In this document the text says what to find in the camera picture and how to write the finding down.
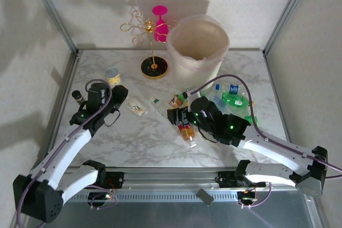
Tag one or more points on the orange-label drink bottle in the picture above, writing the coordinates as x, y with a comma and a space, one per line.
175, 101

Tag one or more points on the amber tea bottle red label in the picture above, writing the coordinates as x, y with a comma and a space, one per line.
187, 133

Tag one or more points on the green plastic bottle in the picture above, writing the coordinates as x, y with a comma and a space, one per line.
251, 119
183, 95
236, 101

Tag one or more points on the clear bottle green wavy label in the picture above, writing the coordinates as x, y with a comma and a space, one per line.
137, 108

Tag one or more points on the light-blue label bottle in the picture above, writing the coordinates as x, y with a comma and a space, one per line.
217, 103

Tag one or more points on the long clear bottle green-white cap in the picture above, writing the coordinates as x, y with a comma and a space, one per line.
155, 101

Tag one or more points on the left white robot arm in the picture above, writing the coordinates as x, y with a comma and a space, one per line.
69, 148

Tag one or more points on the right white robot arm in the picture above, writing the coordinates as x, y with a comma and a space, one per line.
275, 146

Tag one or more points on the yellow tin can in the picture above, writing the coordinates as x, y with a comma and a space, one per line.
112, 78

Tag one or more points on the small dark black-capped bottle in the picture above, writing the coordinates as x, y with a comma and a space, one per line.
78, 97

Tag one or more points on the pink wine glass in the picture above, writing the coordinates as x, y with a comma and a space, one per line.
162, 32

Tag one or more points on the grey rectangular clip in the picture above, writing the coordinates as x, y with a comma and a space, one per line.
205, 197

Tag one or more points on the grey metal sheet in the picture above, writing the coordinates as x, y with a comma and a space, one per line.
160, 217

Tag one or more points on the aluminium side rail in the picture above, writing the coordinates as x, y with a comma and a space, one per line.
61, 105
276, 83

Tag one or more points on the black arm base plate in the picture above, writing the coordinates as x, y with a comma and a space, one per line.
227, 178
117, 178

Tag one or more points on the aluminium front rail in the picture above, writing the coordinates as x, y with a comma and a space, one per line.
171, 178

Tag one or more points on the aluminium rear rail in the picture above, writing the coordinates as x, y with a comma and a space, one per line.
240, 49

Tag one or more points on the aluminium upright post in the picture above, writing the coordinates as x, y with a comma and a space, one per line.
50, 9
287, 9

